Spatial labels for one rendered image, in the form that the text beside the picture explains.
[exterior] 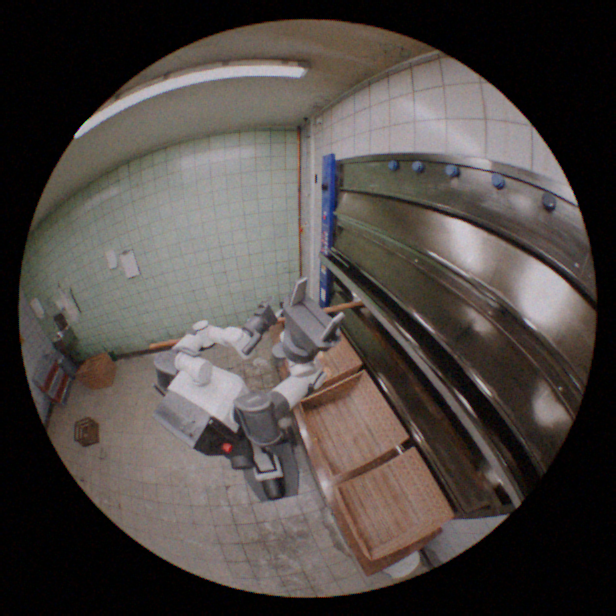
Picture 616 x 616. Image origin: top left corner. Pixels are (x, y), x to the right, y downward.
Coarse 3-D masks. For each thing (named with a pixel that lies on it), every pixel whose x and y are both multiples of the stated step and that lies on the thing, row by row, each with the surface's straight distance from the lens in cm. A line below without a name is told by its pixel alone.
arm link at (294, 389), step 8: (288, 376) 74; (320, 376) 72; (280, 384) 67; (288, 384) 66; (296, 384) 67; (304, 384) 69; (312, 384) 72; (320, 384) 76; (280, 392) 62; (288, 392) 63; (296, 392) 65; (304, 392) 69; (288, 400) 62; (296, 400) 66
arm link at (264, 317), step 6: (258, 306) 85; (264, 306) 82; (258, 312) 82; (264, 312) 82; (270, 312) 83; (252, 318) 80; (258, 318) 79; (264, 318) 81; (270, 318) 84; (276, 318) 86; (252, 324) 78; (258, 324) 78; (264, 324) 80; (270, 324) 84; (264, 330) 80
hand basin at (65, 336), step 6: (54, 318) 440; (60, 318) 423; (60, 324) 426; (66, 324) 419; (60, 330) 442; (66, 330) 407; (72, 330) 414; (60, 336) 444; (66, 336) 404; (72, 336) 416; (54, 342) 419; (60, 342) 401; (66, 342) 402; (60, 348) 417; (66, 354) 420; (78, 354) 455
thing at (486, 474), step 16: (368, 320) 119; (384, 336) 111; (400, 352) 106; (416, 368) 103; (416, 384) 101; (432, 384) 101; (432, 400) 97; (448, 416) 97; (464, 432) 100; (464, 448) 100; (480, 464) 102; (496, 480) 109; (496, 496) 110
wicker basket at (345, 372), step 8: (344, 336) 153; (344, 344) 151; (328, 352) 173; (336, 352) 162; (344, 352) 152; (352, 352) 144; (320, 360) 167; (328, 360) 168; (336, 360) 163; (344, 360) 153; (352, 360) 146; (360, 360) 138; (288, 368) 152; (336, 368) 164; (344, 368) 155; (352, 368) 135; (336, 376) 133; (344, 376) 140; (328, 384) 139; (312, 392) 139
